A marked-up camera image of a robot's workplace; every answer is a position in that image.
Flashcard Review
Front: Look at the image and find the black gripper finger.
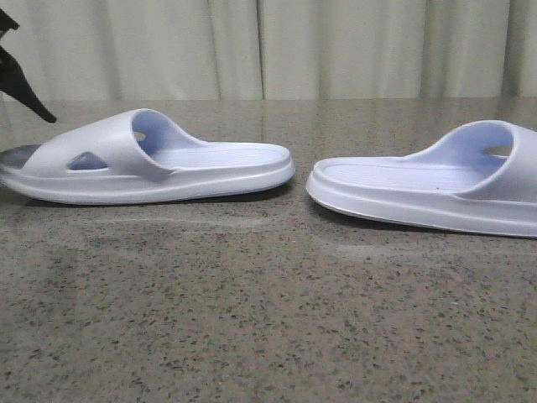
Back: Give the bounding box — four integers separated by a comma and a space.
0, 9, 19, 36
1, 48, 57, 123

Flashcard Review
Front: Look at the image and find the light blue slipper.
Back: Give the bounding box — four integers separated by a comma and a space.
306, 120, 536, 238
1, 108, 295, 205

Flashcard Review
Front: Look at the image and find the pale grey-green curtain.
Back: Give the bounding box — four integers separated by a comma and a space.
1, 1, 536, 101

